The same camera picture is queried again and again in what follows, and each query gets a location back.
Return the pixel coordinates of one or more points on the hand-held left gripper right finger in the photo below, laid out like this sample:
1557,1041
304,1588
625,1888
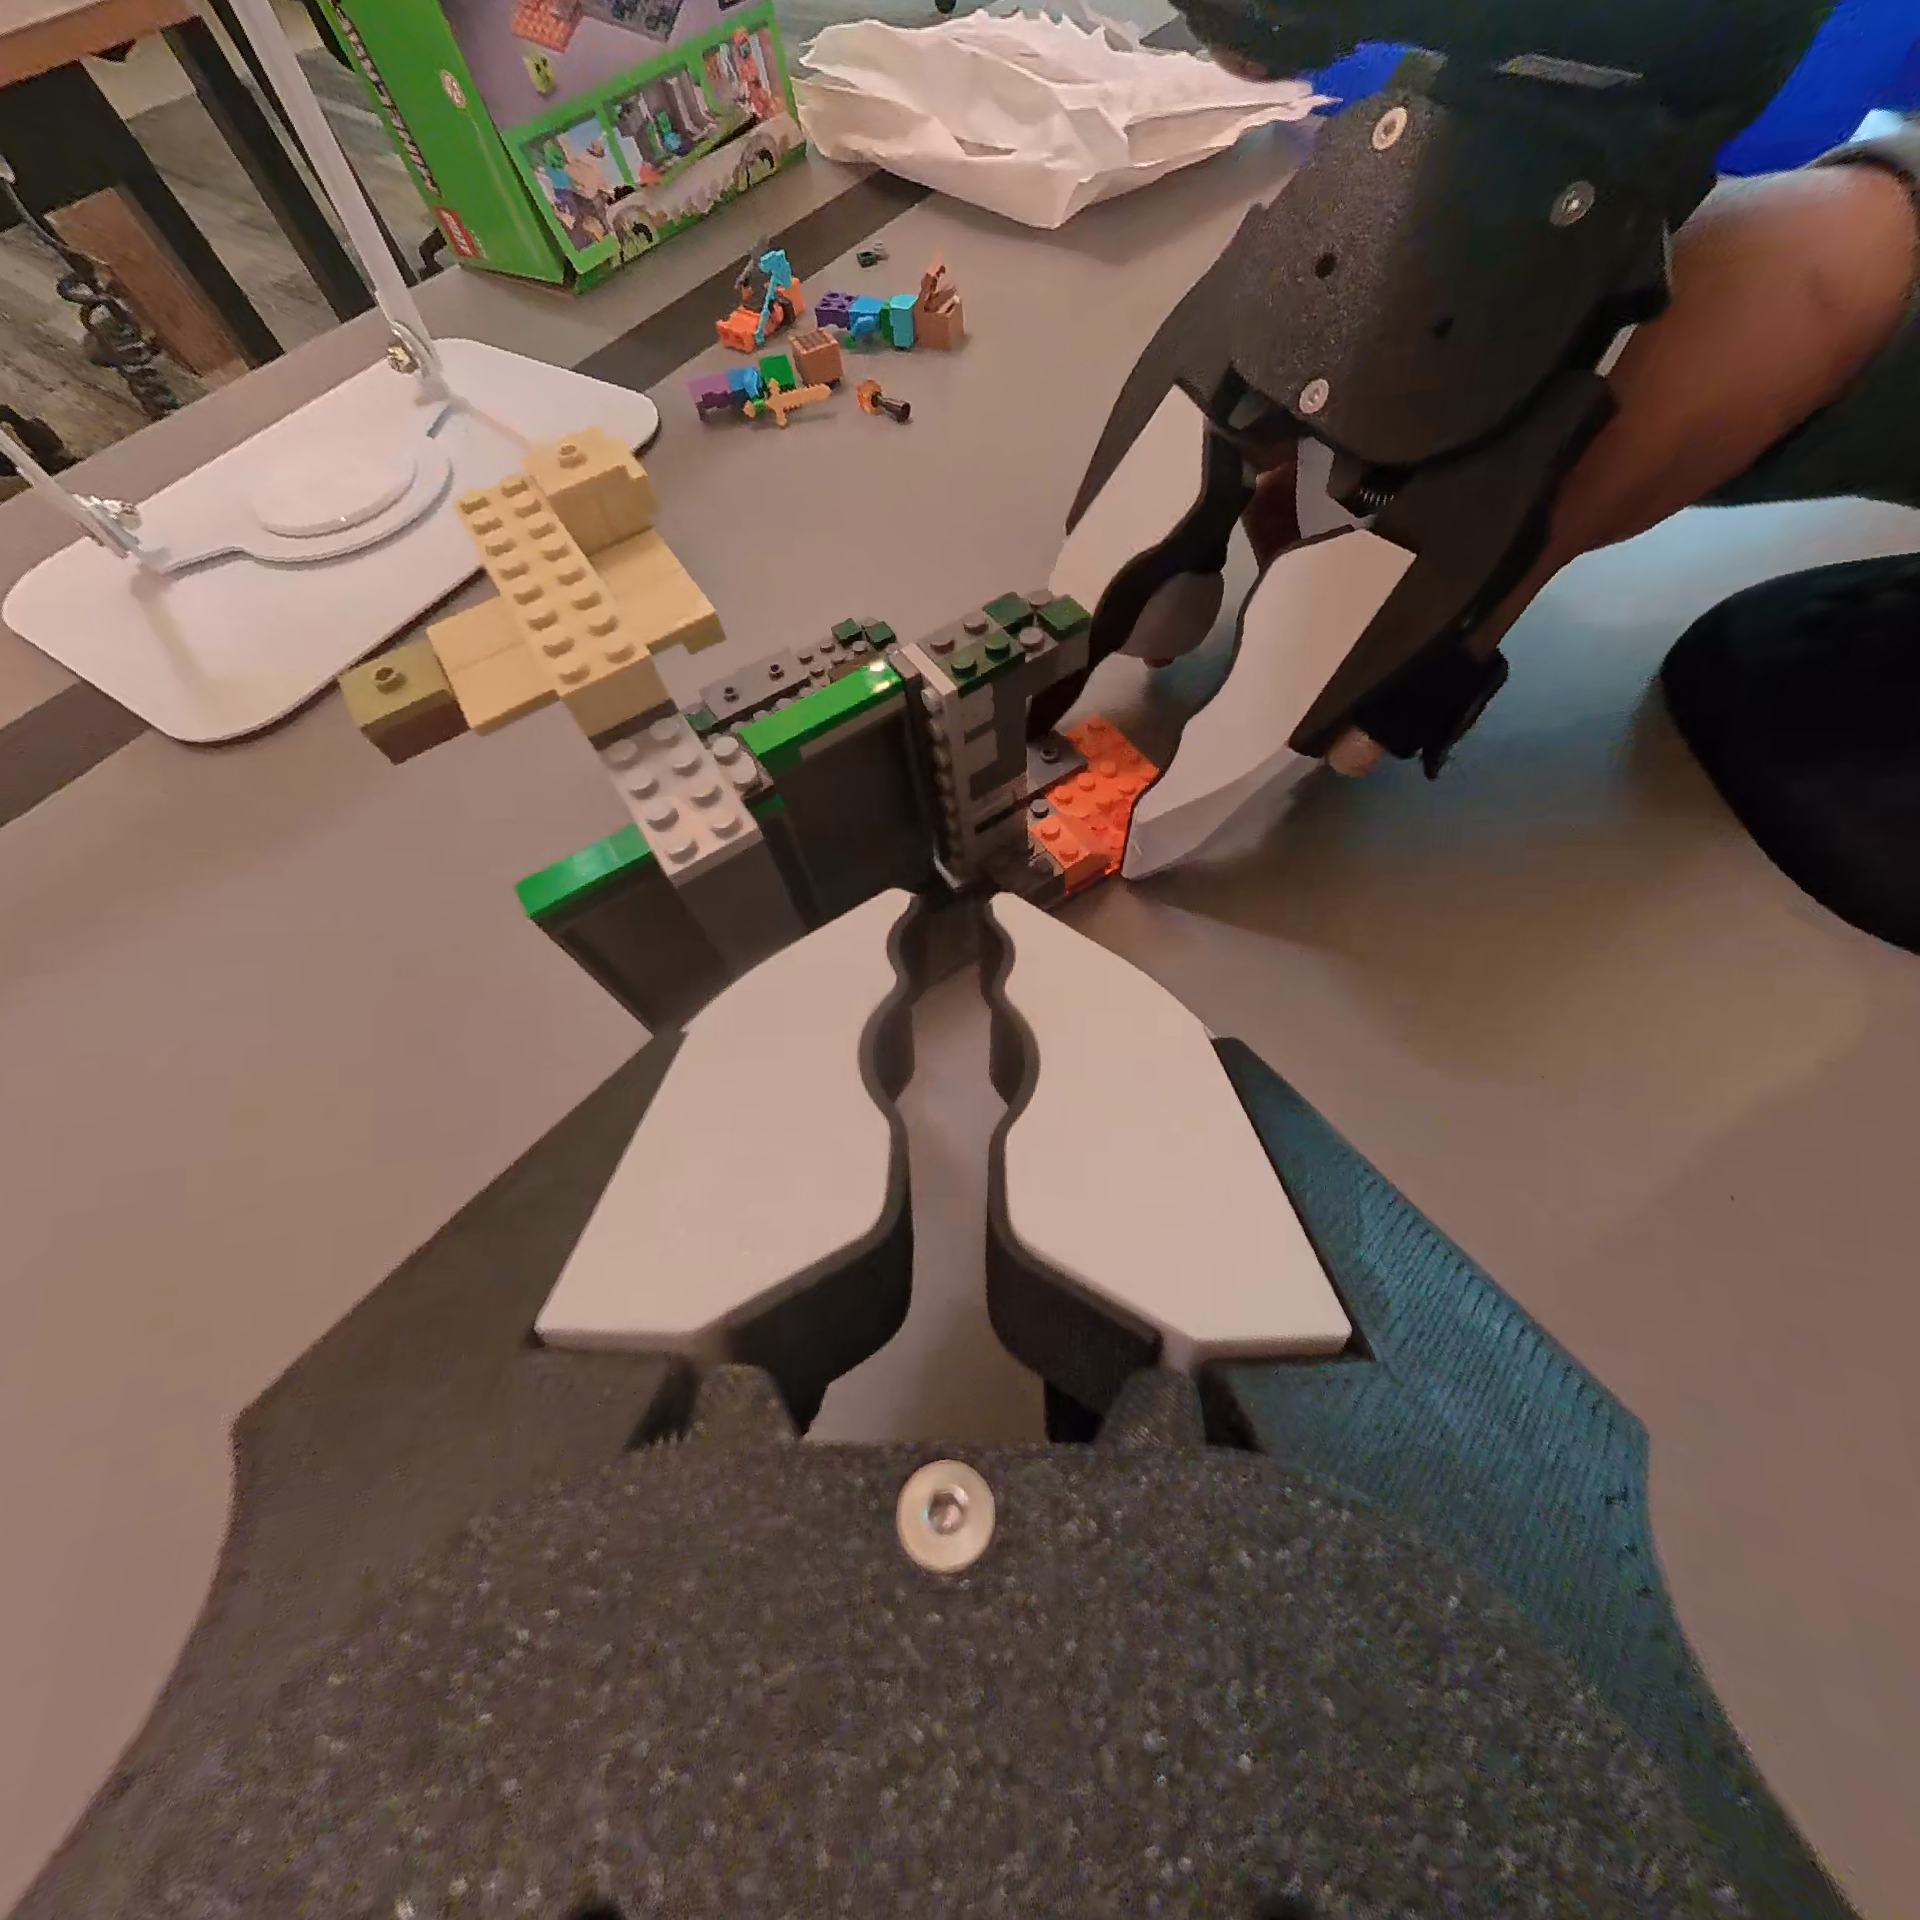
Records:
1155,1184

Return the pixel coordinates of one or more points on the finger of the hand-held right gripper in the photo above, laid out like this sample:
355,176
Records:
1305,644
1141,495

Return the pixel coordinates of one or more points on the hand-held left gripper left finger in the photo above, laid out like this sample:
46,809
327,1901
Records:
734,1184

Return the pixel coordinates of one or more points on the brick building model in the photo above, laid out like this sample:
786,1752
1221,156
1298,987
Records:
600,599

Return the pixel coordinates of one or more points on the person's right forearm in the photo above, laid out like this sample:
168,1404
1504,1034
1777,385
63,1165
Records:
1862,299

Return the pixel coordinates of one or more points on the brown top office desk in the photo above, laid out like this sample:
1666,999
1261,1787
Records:
90,24

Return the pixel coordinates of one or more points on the person's right hand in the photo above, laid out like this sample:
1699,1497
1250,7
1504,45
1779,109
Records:
1681,388

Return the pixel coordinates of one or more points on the small brick torch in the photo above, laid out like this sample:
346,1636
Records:
886,402

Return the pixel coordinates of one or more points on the pile of small brick figures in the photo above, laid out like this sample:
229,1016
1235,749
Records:
825,330

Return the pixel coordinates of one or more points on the crumpled white paper bag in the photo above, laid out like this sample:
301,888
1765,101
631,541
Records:
1050,106

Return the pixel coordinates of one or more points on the blue plastic bin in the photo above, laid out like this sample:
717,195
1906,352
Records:
1846,76

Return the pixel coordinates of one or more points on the black mesh office chair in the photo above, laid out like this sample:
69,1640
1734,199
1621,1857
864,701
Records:
1816,733

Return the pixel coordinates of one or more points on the toy brick set box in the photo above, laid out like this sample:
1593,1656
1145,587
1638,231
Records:
600,149

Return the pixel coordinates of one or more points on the white book stand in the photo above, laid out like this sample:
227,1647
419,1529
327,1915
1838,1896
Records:
301,556

